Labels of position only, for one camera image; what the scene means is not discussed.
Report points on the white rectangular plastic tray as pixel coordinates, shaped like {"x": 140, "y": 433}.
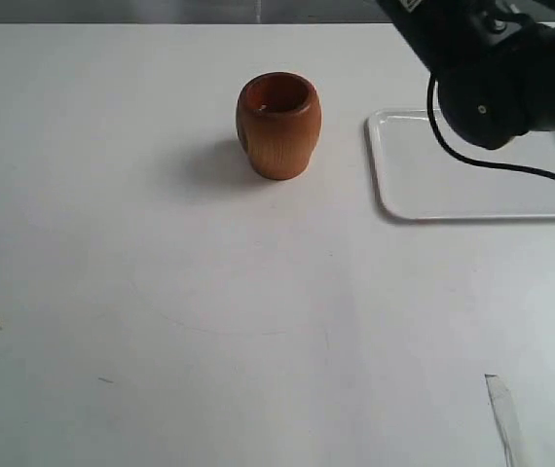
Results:
{"x": 417, "y": 180}

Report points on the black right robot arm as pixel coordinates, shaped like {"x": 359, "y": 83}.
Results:
{"x": 494, "y": 66}

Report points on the brown wooden mortar cup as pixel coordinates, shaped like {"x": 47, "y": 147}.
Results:
{"x": 278, "y": 122}

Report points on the clear tape strip right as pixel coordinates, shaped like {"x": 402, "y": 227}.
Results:
{"x": 506, "y": 421}

